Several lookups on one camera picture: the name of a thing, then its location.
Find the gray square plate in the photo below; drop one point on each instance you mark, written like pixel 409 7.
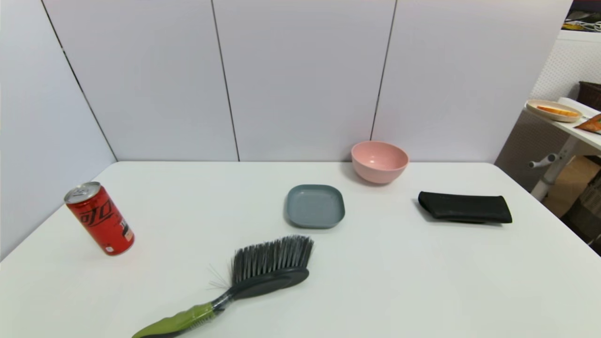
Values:
pixel 315 206

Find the pink bowl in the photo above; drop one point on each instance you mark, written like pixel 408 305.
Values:
pixel 379 164

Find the black pouch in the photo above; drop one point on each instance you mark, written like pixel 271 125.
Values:
pixel 465 207

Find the red soda can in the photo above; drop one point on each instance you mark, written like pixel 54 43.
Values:
pixel 101 220

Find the beige plate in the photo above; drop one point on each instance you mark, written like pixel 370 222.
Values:
pixel 533 109

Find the orange food slice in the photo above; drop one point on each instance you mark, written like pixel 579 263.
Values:
pixel 558 111

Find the cardboard box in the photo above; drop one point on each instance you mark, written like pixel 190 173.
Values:
pixel 575 180

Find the white side table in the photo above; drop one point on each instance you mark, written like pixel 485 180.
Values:
pixel 578 134

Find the orange snack bag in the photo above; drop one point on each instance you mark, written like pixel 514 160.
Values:
pixel 592 125

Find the dark brown basket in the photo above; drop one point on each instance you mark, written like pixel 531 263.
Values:
pixel 590 95

